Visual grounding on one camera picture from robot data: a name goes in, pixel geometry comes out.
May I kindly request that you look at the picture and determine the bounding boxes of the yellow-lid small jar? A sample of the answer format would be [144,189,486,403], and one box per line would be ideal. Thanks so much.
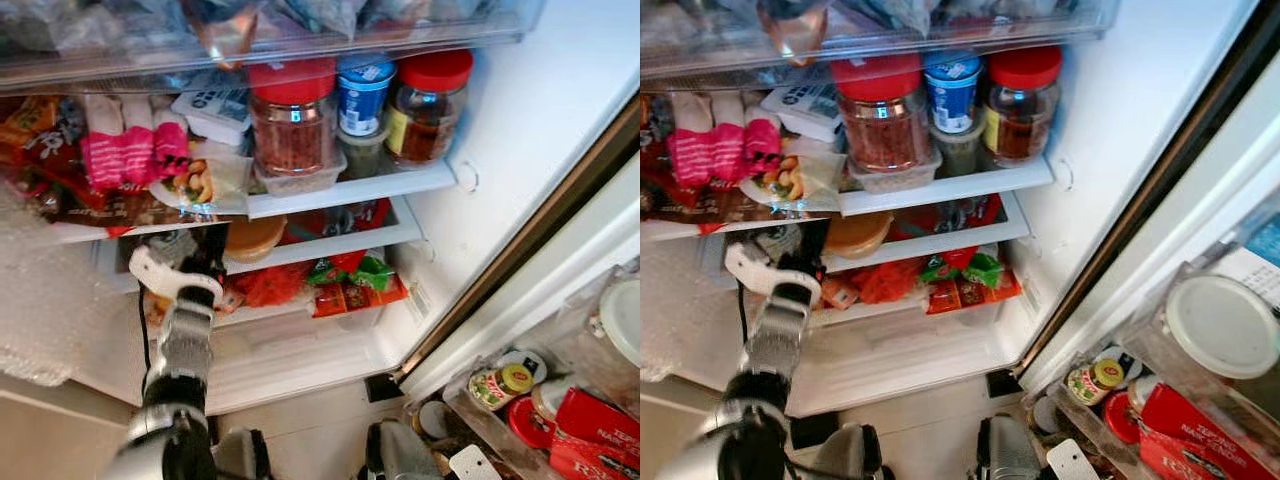
[466,361,537,414]
[1062,357,1127,407]

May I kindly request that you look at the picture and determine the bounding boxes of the white fridge door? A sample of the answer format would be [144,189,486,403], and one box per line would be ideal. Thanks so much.
[398,150,641,480]
[1018,60,1280,480]

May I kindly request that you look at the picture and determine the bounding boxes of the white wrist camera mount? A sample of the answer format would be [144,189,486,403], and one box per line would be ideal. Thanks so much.
[1044,437,1102,480]
[127,244,224,303]
[448,444,503,480]
[723,241,817,299]

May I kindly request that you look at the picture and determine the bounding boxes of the blue printed cup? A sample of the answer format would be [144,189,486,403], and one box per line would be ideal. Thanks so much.
[335,54,399,139]
[921,49,987,135]

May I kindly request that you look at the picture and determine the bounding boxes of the pink sausage pack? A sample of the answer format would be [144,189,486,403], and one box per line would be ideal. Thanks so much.
[742,92,783,179]
[710,92,749,185]
[150,95,193,181]
[119,95,158,187]
[666,92,715,191]
[79,95,125,193]

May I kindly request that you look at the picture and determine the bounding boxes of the clear bag with sandwich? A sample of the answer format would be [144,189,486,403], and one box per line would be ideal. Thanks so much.
[737,137,847,214]
[149,140,253,217]

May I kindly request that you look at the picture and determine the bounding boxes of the red-lid chili flake jar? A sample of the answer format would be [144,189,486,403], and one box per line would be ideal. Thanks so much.
[829,52,927,175]
[246,57,339,181]

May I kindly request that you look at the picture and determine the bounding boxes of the brown flat food packet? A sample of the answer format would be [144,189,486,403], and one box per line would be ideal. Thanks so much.
[38,185,206,229]
[642,182,801,226]

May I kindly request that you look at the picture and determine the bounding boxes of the white bottom fridge drawer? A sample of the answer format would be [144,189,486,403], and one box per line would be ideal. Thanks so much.
[74,288,442,417]
[690,285,1031,419]

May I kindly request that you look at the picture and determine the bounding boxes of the copper coloured pouch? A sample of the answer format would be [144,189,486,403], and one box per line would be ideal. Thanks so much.
[184,0,263,72]
[754,0,833,69]

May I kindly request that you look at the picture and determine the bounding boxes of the grey robot left leg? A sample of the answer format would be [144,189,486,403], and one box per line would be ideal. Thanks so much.
[798,422,885,480]
[213,428,273,480]

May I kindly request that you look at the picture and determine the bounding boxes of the green and red packets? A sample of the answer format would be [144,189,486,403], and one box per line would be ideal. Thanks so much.
[917,244,1024,317]
[304,249,412,320]

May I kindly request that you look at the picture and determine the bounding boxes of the white round lid container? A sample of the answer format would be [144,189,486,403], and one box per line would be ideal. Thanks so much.
[1164,274,1280,381]
[597,277,641,370]

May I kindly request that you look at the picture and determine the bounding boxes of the white box with blue print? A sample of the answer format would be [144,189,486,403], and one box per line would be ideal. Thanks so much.
[171,87,252,147]
[759,84,847,145]

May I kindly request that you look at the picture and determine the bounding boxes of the frosted bubble plastic bag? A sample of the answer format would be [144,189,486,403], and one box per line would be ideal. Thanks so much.
[640,232,703,383]
[0,185,113,388]

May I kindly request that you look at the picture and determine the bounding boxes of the clear plastic food container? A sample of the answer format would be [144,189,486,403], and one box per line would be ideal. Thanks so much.
[254,150,349,198]
[845,147,944,195]

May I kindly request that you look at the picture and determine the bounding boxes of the red orange snack packet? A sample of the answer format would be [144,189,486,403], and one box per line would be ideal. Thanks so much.
[0,94,89,203]
[640,92,677,196]

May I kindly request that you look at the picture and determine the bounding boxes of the green glass jar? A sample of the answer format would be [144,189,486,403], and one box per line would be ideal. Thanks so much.
[929,124,987,179]
[339,128,394,182]

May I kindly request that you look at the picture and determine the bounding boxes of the narrow white fridge shelf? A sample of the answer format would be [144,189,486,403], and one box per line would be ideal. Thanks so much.
[698,190,1032,289]
[94,195,427,293]

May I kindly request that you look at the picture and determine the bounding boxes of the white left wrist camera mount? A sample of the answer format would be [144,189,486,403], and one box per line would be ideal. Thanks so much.
[127,244,224,303]
[723,241,817,299]

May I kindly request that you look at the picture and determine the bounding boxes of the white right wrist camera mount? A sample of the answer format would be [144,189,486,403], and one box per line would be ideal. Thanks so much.
[1044,437,1102,480]
[448,444,503,480]

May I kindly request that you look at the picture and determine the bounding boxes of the red round lid jar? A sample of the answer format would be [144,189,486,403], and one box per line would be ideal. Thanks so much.
[1102,391,1144,447]
[506,394,557,452]

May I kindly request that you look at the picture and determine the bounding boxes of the orange round bowl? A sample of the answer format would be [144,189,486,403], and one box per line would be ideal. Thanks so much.
[224,214,289,264]
[824,211,895,262]

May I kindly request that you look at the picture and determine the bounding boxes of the red flat food packet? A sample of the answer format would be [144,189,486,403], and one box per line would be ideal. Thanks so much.
[884,192,1007,242]
[279,197,394,247]

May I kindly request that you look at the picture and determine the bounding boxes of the red printed carton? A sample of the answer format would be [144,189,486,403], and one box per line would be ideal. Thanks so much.
[1138,381,1280,480]
[548,387,641,480]

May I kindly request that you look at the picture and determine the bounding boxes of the red-lid dark sauce jar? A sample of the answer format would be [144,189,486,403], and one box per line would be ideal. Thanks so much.
[979,44,1065,166]
[384,47,475,170]

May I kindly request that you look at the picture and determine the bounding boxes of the clear fridge drawer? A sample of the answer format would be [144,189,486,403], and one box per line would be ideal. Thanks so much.
[0,0,547,93]
[640,0,1122,89]

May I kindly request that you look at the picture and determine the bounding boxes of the orange red mesh bag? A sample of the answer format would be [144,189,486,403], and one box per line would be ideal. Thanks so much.
[849,257,927,305]
[231,261,314,310]

